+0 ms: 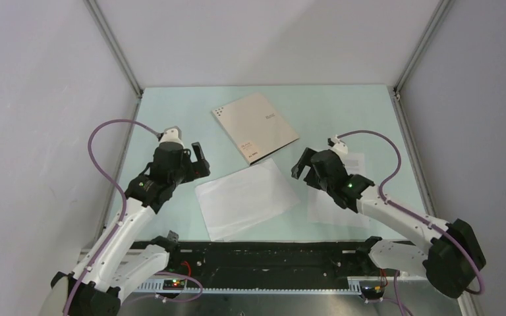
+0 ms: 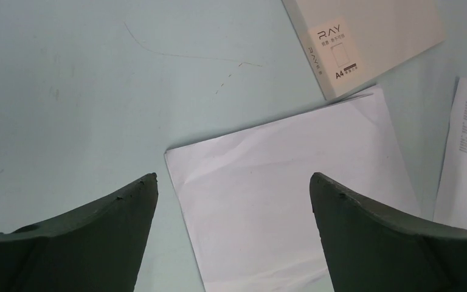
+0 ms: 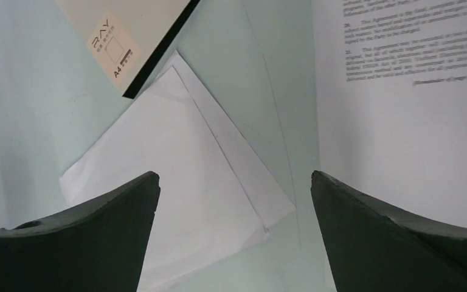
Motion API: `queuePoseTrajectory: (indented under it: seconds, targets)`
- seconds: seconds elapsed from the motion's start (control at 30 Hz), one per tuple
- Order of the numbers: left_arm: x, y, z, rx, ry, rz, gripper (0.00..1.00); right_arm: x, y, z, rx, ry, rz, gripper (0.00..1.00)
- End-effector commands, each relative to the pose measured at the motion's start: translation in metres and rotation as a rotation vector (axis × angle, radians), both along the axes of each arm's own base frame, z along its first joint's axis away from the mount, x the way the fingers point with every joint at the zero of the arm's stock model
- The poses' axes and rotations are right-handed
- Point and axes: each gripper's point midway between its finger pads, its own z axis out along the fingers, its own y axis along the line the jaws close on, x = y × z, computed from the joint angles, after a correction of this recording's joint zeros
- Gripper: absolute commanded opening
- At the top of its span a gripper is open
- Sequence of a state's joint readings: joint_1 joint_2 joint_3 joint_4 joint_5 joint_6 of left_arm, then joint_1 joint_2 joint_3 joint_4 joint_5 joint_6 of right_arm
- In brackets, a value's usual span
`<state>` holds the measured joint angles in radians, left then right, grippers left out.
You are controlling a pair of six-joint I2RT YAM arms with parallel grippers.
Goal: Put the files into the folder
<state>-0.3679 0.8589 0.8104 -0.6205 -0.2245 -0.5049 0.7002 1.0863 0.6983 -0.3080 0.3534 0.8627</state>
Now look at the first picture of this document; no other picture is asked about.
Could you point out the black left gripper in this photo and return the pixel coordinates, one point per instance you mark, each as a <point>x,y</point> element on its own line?
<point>196,169</point>

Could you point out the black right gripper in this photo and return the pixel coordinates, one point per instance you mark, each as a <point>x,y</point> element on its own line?
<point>298,168</point>

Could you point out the white paper stack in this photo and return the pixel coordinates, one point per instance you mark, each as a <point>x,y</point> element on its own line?
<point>238,201</point>

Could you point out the beige black file folder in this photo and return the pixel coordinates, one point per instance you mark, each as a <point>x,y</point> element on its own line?
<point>255,126</point>

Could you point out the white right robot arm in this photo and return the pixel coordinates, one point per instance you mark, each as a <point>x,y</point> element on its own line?
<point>447,254</point>

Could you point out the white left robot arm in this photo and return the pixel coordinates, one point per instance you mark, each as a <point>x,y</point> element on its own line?
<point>98,285</point>

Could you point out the printed white paper sheet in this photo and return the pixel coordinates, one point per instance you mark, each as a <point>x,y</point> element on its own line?
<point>322,209</point>

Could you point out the left controller circuit board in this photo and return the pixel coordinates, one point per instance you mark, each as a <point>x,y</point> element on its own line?
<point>174,285</point>

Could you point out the controller circuit board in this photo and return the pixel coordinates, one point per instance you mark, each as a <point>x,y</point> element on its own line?
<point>174,285</point>
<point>372,294</point>

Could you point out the right controller circuit board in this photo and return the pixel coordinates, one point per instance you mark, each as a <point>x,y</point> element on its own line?
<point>372,294</point>

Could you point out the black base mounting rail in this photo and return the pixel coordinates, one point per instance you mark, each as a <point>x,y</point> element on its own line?
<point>267,266</point>

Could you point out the left aluminium frame post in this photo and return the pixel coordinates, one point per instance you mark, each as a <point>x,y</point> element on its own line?
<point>113,45</point>

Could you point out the aluminium frame post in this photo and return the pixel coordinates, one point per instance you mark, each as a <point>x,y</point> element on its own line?
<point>438,16</point>
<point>113,45</point>

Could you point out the right aluminium frame post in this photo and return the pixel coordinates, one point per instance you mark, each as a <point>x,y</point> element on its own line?
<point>438,16</point>

